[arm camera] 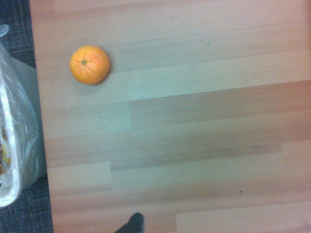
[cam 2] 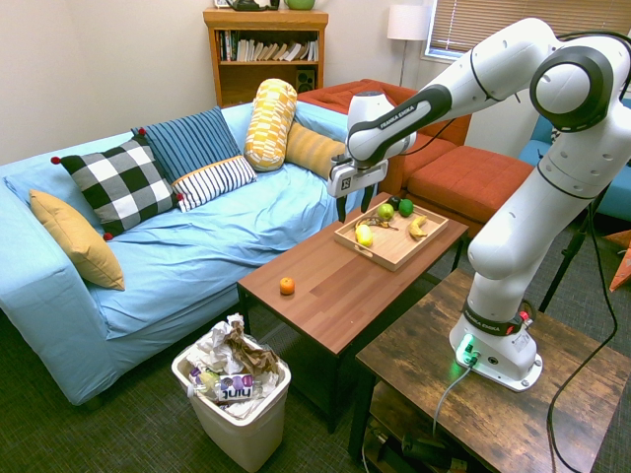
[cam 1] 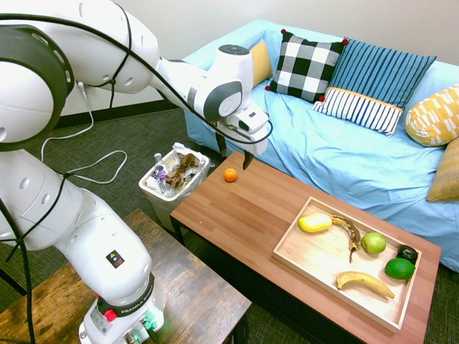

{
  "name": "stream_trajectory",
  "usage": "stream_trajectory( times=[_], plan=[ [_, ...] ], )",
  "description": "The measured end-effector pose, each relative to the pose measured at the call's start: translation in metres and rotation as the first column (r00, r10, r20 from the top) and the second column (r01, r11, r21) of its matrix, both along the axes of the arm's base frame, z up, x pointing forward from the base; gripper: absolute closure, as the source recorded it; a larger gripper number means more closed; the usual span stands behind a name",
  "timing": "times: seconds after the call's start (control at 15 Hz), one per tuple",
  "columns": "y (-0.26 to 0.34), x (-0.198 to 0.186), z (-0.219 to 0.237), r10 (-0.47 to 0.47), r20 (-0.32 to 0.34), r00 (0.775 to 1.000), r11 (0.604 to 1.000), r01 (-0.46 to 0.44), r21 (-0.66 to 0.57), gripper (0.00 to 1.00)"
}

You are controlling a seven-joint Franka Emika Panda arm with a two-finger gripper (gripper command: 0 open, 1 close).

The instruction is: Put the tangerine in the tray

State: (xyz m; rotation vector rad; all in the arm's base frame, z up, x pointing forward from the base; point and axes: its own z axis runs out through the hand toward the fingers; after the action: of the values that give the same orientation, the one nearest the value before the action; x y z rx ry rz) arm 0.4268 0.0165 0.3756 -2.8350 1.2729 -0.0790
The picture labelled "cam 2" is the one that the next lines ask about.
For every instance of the crumpled white paper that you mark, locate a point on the crumpled white paper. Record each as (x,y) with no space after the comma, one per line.
(212,345)

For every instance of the white navy striped pillow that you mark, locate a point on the white navy striped pillow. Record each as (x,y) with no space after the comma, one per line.
(214,181)

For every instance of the orange tangerine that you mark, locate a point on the orange tangerine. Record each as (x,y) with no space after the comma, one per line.
(287,286)

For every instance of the black device under table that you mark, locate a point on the black device under table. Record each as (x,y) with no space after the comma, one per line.
(424,448)

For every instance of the rustic brown side table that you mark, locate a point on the rustic brown side table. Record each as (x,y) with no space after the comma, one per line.
(493,419)

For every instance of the green lime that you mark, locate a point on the green lime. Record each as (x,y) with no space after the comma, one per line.
(405,207)

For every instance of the reddish wooden coffee table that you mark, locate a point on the reddish wooden coffee table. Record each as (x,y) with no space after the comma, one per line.
(335,295)

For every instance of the wooden tray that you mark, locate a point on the wooden tray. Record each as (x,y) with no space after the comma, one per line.
(394,246)

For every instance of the crumpled brown paper bag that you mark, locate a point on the crumpled brown paper bag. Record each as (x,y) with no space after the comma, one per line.
(249,352)

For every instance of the wooden bookshelf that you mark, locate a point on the wooden bookshelf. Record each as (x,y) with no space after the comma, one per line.
(266,79)

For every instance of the green apple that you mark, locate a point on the green apple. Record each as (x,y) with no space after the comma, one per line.
(386,212)

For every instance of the mustard striped lumbar pillow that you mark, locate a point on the mustard striped lumbar pillow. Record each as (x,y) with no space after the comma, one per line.
(313,148)

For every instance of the brown banana peel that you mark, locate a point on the brown banana peel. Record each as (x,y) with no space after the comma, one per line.
(378,223)

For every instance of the orange ottoman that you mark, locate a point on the orange ottoman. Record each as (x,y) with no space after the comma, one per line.
(468,180)

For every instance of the row of books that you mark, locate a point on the row of books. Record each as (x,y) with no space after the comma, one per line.
(268,49)

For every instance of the cream trash bin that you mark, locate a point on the cream trash bin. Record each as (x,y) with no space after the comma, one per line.
(246,433)

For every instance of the yellow lemon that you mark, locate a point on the yellow lemon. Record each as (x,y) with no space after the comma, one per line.
(364,236)

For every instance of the black tripod stand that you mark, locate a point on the black tripod stand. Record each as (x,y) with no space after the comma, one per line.
(572,256)

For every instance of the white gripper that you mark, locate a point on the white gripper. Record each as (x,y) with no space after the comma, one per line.
(356,178)

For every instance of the hint water bottle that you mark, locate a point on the hint water bottle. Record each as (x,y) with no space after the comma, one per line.
(231,386)

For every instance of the green pot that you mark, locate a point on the green pot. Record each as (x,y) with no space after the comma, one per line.
(300,4)

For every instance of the yellow patterned bolster pillow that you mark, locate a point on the yellow patterned bolster pillow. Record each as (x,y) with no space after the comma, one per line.
(270,123)

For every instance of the plain mustard pillow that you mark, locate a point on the plain mustard pillow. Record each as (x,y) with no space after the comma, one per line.
(79,241)

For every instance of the blue striped pillow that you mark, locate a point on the blue striped pillow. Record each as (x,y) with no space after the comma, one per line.
(189,140)

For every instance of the yellow banana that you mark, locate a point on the yellow banana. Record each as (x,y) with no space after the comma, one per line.
(418,229)

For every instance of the white floor lamp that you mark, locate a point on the white floor lamp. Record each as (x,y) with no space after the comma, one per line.
(408,24)

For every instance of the black white checked pillow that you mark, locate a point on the black white checked pillow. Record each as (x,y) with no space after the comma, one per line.
(120,182)

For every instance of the wooden window blinds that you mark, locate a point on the wooden window blinds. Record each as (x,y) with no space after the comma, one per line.
(468,20)

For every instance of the orange sofa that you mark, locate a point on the orange sofa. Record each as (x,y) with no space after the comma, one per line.
(335,96)

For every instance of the black object on bookshelf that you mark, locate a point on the black object on bookshelf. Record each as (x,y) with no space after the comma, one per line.
(251,5)

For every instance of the teal sofa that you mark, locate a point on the teal sofa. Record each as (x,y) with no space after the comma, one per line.
(618,192)

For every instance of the light blue sofa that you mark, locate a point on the light blue sofa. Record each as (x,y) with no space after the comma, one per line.
(197,256)

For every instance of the dark avocado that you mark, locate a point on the dark avocado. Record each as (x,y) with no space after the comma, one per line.
(393,201)

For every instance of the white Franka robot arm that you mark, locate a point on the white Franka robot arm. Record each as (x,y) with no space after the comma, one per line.
(517,222)

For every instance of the black speaker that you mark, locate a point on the black speaker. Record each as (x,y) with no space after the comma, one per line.
(305,80)

